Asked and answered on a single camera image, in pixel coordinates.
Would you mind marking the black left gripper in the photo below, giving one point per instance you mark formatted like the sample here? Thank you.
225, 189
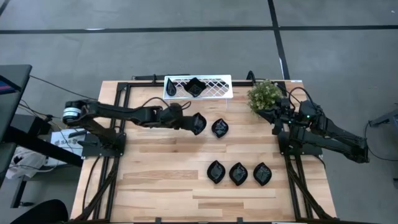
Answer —
174, 117

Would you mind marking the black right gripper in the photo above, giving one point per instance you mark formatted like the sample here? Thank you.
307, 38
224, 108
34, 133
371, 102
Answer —
286, 112

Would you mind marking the black leaf-shaped mini plate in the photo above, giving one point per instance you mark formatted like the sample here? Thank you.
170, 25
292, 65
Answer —
238, 174
262, 174
216, 172
219, 128
200, 123

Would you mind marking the black wavy square mini plate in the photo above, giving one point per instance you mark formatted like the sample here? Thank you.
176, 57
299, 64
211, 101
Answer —
195, 87

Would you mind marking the black teardrop mini plate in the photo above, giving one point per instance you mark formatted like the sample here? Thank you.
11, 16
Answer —
170, 90

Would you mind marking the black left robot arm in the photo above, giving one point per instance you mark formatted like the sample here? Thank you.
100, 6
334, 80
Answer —
124, 112

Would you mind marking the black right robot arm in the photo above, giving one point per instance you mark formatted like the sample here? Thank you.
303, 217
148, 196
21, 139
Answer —
339, 140

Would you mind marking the green potted plant black pot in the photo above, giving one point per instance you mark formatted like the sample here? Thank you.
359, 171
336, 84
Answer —
264, 95

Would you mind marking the white mesh shelf rack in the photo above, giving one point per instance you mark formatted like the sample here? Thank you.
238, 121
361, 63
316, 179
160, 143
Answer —
217, 96

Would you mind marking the black table clamp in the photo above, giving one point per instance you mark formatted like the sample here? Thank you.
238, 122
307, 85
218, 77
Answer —
158, 220
239, 220

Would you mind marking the grey stand foot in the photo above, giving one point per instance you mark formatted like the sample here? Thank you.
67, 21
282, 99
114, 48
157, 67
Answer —
387, 119

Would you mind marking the white printed box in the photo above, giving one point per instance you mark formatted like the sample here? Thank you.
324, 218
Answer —
57, 140

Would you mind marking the black desk leg bar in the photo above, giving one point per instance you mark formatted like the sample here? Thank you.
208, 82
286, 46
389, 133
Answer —
46, 146

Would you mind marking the white plastic bag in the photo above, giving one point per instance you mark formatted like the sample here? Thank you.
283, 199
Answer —
26, 160

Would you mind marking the person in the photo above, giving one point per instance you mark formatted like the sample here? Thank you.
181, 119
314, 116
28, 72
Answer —
42, 214

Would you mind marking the laptop screen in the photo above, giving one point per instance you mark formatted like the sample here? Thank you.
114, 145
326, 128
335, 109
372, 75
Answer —
4, 87

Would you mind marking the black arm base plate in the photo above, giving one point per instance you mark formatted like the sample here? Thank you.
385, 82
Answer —
90, 151
306, 152

